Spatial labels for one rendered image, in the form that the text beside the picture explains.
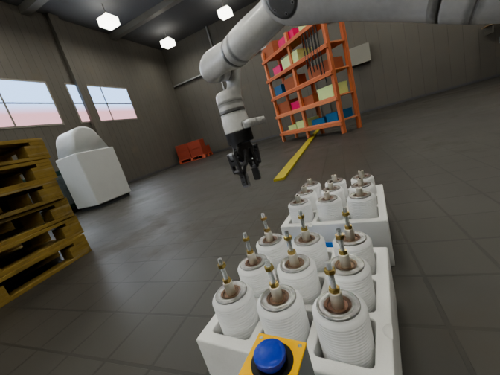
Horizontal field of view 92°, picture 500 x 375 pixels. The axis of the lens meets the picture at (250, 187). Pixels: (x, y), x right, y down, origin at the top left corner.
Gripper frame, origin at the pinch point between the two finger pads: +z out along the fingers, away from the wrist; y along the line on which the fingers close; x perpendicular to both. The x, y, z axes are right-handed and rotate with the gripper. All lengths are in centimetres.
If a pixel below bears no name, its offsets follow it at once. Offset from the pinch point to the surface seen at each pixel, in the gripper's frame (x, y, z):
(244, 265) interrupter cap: -0.6, 14.1, 19.9
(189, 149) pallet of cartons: -749, -739, -2
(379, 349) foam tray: 30.6, 23.8, 27.2
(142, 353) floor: -40, 29, 46
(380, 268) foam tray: 30.1, 1.5, 27.2
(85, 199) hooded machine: -458, -150, 25
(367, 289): 28.6, 13.3, 23.9
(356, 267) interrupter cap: 26.9, 11.8, 19.8
